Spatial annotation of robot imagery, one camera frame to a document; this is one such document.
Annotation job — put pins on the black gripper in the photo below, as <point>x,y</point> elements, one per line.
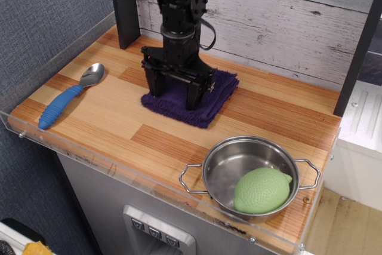
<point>178,58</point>

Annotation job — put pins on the purple towel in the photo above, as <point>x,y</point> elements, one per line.
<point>172,103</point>

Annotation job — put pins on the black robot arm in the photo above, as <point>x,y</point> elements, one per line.
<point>182,17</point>

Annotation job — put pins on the stainless steel pot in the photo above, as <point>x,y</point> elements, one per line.
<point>229,160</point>

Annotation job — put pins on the green plastic lime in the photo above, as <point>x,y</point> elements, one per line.
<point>262,190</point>

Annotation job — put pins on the grey toy fridge cabinet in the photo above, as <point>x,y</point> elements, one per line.
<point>103,197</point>

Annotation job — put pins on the silver dispenser button panel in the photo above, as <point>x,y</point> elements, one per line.
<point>150,235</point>

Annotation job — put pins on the clear acrylic table guard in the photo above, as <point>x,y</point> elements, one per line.
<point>291,64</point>

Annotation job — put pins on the white toy sink unit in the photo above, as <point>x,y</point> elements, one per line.
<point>354,168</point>

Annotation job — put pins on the left dark frame post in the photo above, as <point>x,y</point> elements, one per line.
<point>127,22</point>

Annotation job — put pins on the dark frame post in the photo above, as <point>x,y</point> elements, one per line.
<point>358,57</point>
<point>127,22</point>

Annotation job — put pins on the blue handled metal spoon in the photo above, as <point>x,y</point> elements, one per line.
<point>92,76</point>

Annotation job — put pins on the right dark frame post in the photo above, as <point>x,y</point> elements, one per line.
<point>358,57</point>

